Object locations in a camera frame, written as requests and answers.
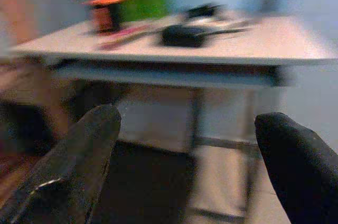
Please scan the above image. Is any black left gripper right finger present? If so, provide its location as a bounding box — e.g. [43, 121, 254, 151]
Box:
[254, 111, 338, 224]

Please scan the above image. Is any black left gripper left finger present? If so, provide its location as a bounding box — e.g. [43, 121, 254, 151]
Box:
[7, 104, 122, 224]

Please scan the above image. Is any flat black pouch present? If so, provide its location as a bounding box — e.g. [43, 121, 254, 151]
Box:
[160, 24, 207, 48]

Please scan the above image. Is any black chair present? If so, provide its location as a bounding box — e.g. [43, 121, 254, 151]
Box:
[100, 139, 198, 224]

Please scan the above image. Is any white table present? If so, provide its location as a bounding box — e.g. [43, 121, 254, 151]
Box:
[7, 12, 338, 221]

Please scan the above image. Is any pink pen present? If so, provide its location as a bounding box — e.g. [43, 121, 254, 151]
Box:
[99, 25, 153, 51]

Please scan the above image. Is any brown cup with orange rim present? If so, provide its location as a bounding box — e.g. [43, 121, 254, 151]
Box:
[82, 0, 129, 34]

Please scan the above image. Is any small black device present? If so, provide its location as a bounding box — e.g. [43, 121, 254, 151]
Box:
[184, 3, 226, 22]

